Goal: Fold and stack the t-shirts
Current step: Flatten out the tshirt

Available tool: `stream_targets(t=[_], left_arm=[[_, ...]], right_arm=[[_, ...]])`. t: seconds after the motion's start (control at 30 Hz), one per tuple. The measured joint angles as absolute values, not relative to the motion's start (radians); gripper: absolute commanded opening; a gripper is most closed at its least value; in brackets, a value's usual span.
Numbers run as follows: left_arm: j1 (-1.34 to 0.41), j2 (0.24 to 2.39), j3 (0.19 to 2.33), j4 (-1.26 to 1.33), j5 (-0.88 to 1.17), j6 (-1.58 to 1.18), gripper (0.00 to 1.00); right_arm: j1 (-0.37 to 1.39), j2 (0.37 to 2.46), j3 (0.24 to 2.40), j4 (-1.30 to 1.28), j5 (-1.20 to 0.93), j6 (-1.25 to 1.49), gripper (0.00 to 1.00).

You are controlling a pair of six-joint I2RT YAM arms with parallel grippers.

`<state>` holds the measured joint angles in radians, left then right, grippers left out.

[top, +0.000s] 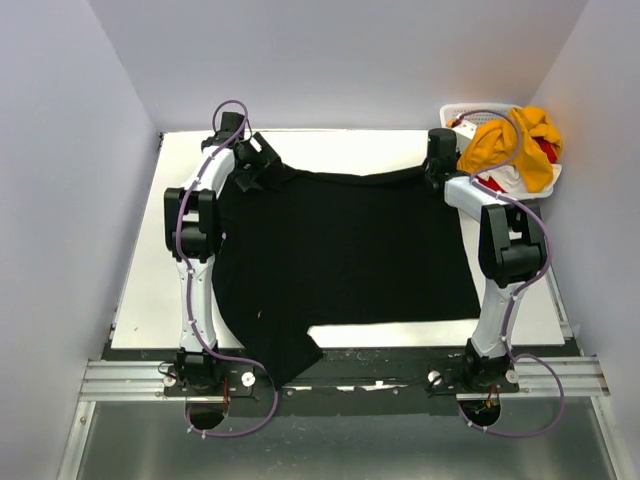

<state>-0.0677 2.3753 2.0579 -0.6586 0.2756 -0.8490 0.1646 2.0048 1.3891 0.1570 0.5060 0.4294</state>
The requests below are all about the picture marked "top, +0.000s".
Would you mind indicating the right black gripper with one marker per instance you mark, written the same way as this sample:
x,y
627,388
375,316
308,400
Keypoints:
x,y
457,155

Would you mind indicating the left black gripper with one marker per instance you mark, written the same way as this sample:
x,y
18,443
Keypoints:
x,y
263,158

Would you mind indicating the black t-shirt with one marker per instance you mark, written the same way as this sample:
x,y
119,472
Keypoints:
x,y
304,249

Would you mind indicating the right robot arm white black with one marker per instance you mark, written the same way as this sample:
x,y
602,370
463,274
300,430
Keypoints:
x,y
512,253

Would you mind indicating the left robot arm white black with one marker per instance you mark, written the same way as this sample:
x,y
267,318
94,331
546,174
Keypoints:
x,y
193,235

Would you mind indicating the white plastic laundry basket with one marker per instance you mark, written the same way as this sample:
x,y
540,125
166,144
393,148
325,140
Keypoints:
x,y
545,185

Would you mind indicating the white t-shirt in basket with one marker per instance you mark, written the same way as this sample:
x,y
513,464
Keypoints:
x,y
504,179

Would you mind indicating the yellow t-shirt in basket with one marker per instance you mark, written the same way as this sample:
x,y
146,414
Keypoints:
x,y
520,145

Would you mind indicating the red t-shirt in basket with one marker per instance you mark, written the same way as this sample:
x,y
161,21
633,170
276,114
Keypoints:
x,y
547,149

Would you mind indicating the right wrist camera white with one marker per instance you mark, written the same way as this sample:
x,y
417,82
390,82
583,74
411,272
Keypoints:
x,y
465,132

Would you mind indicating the black mounting base plate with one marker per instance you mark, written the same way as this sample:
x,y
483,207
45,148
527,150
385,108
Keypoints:
x,y
345,382

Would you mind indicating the aluminium rail frame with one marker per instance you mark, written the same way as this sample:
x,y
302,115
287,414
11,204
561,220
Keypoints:
x,y
559,414

